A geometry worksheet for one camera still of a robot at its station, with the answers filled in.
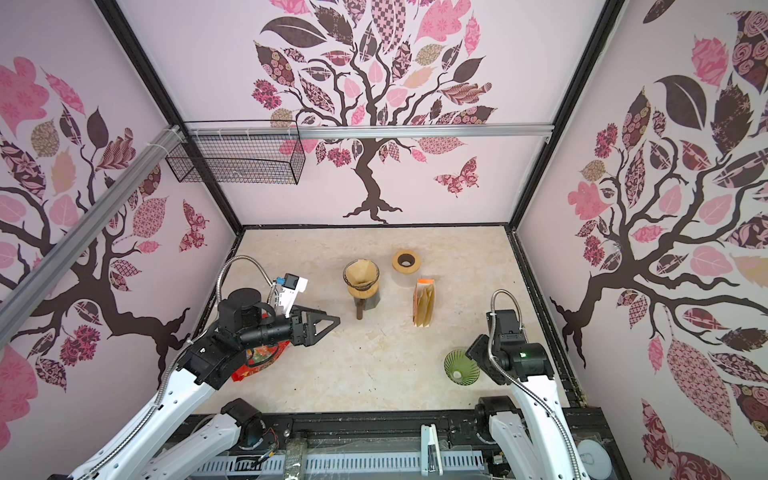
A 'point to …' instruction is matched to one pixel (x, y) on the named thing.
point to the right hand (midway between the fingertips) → (478, 352)
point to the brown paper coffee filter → (362, 271)
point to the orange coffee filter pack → (424, 303)
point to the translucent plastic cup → (405, 280)
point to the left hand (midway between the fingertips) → (332, 324)
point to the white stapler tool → (429, 436)
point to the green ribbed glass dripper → (460, 369)
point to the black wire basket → (258, 152)
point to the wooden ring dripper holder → (363, 294)
